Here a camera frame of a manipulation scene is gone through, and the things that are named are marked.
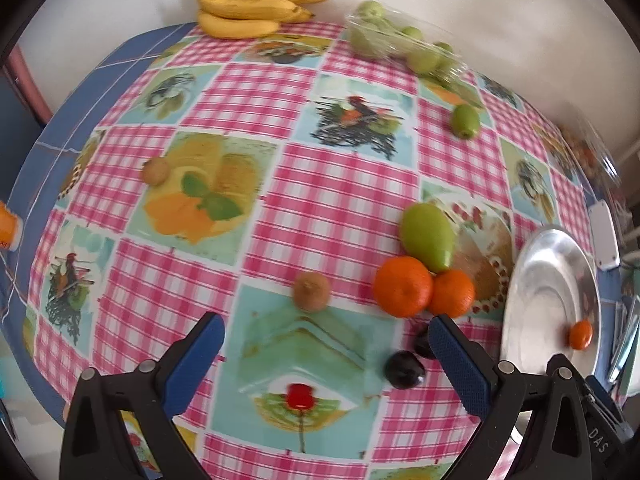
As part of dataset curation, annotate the white plastic box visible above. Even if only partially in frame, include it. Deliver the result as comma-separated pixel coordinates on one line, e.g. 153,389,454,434
587,201,621,272

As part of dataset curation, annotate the round metal plate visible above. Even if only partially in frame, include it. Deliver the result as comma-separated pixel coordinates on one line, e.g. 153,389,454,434
500,225,603,436

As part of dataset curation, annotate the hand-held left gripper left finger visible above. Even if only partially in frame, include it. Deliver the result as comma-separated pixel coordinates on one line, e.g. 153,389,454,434
60,311,227,480

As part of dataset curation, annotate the yellow banana bunch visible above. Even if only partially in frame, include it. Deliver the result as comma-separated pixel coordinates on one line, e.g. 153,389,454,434
194,0,331,40

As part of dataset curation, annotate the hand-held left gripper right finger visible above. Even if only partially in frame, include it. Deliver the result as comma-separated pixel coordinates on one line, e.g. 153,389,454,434
427,314,610,480

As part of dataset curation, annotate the orange cup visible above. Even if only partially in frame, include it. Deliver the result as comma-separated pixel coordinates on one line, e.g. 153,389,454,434
0,200,25,252

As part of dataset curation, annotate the large orange tangerine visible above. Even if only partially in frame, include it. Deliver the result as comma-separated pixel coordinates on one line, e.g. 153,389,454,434
373,256,434,318

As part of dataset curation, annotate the small orange tangerine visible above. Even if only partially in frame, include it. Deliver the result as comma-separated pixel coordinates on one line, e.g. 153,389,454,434
568,320,594,351

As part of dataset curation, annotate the pink checkered printed tablecloth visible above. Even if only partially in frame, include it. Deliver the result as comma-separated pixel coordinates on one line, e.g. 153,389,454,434
22,20,608,480

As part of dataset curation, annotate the single green jujube fruit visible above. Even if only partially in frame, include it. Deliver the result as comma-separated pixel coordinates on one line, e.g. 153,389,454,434
451,104,482,140

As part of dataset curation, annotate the medium orange tangerine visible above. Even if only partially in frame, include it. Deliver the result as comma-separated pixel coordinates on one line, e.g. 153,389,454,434
430,269,476,318

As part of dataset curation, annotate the pile of green jujubes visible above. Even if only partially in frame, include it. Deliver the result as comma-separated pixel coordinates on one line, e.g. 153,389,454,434
347,1,468,86

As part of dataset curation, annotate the clear container of red fruit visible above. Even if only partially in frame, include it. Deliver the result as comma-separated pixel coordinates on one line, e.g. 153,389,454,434
555,110,623,191

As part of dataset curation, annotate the dark purple plum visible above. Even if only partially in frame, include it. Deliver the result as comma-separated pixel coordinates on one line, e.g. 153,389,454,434
412,324,441,360
384,351,427,390

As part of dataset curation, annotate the green mango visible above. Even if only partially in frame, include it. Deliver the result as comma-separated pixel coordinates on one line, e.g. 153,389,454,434
400,202,457,273

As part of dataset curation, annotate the pink pipe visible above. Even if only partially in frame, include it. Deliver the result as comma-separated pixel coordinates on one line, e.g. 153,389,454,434
10,45,53,121

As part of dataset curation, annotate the brown kiwi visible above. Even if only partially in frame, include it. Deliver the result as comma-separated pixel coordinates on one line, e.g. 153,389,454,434
293,271,332,312
141,156,172,186

